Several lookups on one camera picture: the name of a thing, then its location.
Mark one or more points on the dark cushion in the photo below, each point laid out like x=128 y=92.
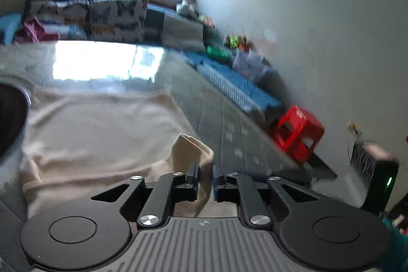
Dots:
x=153 y=24

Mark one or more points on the white cloth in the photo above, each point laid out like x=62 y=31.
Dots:
x=25 y=63

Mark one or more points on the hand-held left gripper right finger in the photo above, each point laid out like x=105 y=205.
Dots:
x=216 y=182

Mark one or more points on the black round bowl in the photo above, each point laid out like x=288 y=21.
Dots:
x=9 y=122

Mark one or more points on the red plastic stool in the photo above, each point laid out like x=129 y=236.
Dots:
x=299 y=128

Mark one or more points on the beige garment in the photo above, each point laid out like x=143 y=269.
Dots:
x=95 y=138

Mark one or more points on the butterfly print cushion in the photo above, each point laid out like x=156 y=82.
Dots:
x=116 y=20
x=57 y=15

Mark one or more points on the pink cloth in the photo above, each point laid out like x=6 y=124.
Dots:
x=32 y=31

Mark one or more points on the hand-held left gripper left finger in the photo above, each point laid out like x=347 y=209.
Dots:
x=195 y=174

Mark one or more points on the grey cushion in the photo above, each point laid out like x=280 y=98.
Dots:
x=181 y=33

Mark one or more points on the white plastic bag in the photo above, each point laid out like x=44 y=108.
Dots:
x=248 y=63

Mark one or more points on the green packet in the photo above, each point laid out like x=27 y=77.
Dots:
x=216 y=52

